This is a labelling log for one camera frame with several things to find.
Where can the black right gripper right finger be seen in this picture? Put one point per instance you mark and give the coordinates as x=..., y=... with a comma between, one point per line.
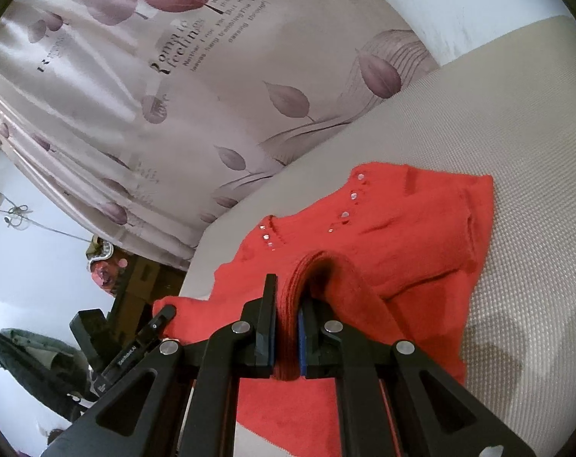
x=394, y=400

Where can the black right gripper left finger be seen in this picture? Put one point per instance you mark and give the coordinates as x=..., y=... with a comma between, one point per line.
x=160, y=397

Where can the red knit sweater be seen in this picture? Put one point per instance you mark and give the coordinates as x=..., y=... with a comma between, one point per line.
x=396, y=252

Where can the dark hanging garment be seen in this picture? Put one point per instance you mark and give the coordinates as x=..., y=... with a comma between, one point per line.
x=55, y=373

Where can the dark wooden cabinet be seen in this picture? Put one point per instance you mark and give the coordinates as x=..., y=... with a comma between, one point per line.
x=138, y=287

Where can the floral bag on cabinet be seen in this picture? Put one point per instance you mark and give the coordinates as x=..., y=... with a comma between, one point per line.
x=106, y=263

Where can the leaf-print satin curtain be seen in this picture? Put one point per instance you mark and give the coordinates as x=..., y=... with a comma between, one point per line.
x=146, y=120

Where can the beige woven table cover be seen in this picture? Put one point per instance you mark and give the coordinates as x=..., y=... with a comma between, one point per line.
x=507, y=109

